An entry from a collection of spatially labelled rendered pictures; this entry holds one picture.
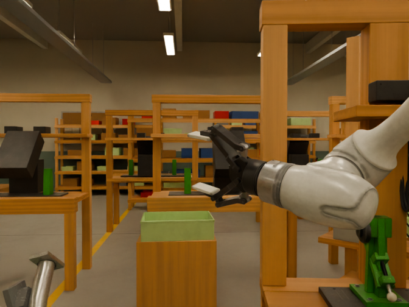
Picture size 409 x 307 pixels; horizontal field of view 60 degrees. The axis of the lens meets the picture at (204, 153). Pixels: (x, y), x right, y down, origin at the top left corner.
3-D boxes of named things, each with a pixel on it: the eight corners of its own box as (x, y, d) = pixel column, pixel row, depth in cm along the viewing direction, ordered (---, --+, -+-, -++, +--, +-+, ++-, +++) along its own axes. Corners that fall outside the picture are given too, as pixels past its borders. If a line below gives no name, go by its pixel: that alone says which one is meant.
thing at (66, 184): (162, 195, 1015) (162, 117, 1011) (54, 195, 997) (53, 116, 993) (163, 192, 1069) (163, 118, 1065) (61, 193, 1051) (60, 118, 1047)
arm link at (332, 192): (277, 222, 68) (310, 196, 77) (358, 251, 58) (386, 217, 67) (276, 170, 65) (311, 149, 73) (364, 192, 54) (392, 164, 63)
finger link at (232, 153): (235, 175, 77) (239, 171, 76) (205, 136, 80) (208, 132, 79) (246, 169, 79) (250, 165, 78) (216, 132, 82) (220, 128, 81)
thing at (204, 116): (263, 209, 790) (264, 108, 786) (127, 210, 772) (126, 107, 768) (258, 204, 844) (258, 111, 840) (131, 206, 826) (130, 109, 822)
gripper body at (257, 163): (276, 192, 78) (242, 182, 84) (276, 155, 75) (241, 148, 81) (256, 204, 73) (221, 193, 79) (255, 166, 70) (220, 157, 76)
